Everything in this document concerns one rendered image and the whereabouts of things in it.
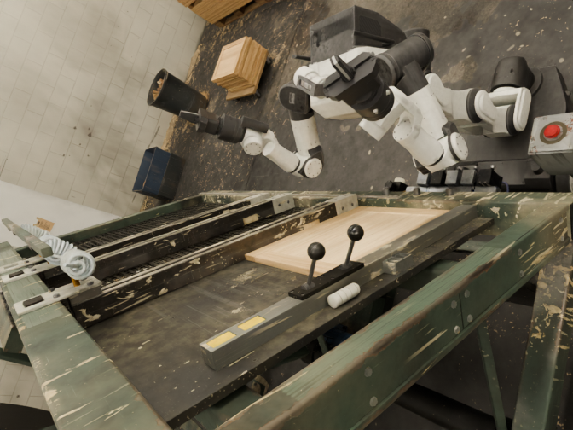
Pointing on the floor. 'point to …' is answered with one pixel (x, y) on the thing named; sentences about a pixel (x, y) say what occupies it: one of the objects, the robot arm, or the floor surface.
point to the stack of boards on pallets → (211, 9)
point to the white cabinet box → (43, 213)
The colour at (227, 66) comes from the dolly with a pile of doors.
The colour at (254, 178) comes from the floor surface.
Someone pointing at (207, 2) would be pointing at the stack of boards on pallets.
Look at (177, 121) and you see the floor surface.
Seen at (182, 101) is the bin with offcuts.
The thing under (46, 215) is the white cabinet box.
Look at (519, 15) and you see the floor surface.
